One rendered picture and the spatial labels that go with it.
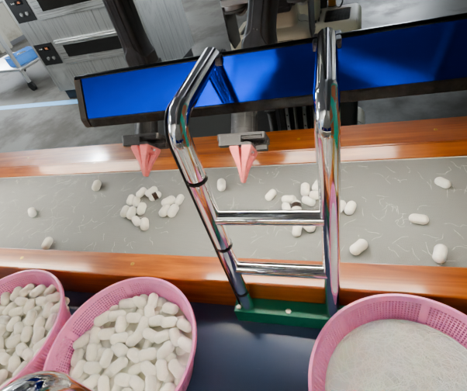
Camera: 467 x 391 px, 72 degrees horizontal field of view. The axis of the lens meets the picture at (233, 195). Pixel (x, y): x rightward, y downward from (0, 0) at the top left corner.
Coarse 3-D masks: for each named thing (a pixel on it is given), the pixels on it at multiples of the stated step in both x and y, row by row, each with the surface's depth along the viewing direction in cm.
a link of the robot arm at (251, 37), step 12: (252, 0) 58; (264, 0) 57; (276, 0) 59; (252, 12) 60; (264, 12) 59; (276, 12) 62; (252, 24) 61; (264, 24) 60; (252, 36) 62; (264, 36) 62; (276, 36) 65
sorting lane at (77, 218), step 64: (0, 192) 103; (64, 192) 95; (128, 192) 88; (256, 192) 76; (384, 192) 67; (448, 192) 64; (256, 256) 63; (320, 256) 60; (384, 256) 57; (448, 256) 54
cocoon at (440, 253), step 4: (440, 244) 54; (436, 248) 54; (440, 248) 54; (444, 248) 53; (436, 252) 53; (440, 252) 53; (444, 252) 53; (432, 256) 54; (436, 256) 53; (440, 256) 53; (444, 256) 53; (436, 260) 53; (440, 260) 53; (444, 260) 53
